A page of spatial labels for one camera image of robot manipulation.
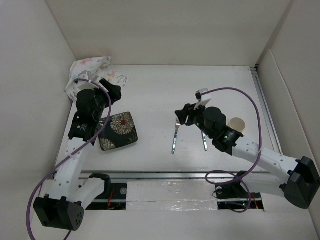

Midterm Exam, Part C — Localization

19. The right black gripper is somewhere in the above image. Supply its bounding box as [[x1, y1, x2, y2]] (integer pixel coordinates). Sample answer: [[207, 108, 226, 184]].
[[174, 100, 215, 140]]

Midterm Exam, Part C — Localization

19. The floral animal print cloth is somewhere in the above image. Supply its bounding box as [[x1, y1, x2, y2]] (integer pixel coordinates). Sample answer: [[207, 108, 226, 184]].
[[65, 56, 130, 102]]

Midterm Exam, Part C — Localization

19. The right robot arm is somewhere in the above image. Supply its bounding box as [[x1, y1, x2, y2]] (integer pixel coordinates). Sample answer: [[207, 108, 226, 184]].
[[175, 104, 320, 209]]

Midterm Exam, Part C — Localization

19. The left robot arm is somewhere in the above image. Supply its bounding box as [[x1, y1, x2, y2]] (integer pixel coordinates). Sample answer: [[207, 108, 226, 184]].
[[33, 79, 122, 231]]

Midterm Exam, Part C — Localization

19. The silver fork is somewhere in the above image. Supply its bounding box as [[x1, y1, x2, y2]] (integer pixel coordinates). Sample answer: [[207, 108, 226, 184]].
[[171, 117, 181, 154]]

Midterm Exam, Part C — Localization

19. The silver spoon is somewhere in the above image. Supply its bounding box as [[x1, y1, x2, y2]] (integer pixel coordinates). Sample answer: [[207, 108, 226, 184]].
[[201, 132, 208, 152]]

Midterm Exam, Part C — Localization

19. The black floral square plate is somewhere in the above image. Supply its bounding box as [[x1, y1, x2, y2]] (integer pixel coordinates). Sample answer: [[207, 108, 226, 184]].
[[98, 111, 138, 151]]

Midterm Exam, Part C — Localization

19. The yellow mug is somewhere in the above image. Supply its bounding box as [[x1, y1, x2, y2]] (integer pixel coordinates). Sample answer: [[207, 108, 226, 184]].
[[228, 117, 246, 133]]

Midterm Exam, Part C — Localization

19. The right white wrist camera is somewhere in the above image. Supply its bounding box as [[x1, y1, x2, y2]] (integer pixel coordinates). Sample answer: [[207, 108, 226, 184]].
[[194, 88, 212, 110]]

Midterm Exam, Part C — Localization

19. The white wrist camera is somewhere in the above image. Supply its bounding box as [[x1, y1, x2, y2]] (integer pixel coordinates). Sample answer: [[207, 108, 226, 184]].
[[194, 88, 212, 110], [76, 70, 95, 91]]

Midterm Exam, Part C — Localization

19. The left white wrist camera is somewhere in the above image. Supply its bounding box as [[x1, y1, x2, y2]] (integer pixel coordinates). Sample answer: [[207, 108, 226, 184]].
[[76, 70, 95, 91]]

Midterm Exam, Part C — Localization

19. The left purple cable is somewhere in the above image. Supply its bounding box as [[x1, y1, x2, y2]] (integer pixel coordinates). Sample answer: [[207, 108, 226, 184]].
[[26, 78, 112, 240]]

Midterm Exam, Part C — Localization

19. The aluminium front rail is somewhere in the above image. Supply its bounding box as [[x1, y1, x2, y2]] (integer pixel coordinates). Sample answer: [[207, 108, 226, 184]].
[[78, 171, 272, 181]]

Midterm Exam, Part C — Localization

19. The aluminium rail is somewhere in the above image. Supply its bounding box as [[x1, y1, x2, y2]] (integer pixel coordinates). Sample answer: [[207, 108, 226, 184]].
[[78, 171, 272, 181], [250, 67, 283, 155]]

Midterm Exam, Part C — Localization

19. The aluminium right side rail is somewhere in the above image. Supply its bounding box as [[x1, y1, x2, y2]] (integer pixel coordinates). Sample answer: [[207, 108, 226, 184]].
[[250, 67, 283, 155]]

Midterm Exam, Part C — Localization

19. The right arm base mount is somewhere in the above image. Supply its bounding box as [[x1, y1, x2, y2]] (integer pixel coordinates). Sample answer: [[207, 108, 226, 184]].
[[212, 181, 265, 213]]

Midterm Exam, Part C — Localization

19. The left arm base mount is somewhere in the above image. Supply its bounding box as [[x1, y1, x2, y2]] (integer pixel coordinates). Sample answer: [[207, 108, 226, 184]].
[[86, 173, 127, 211]]

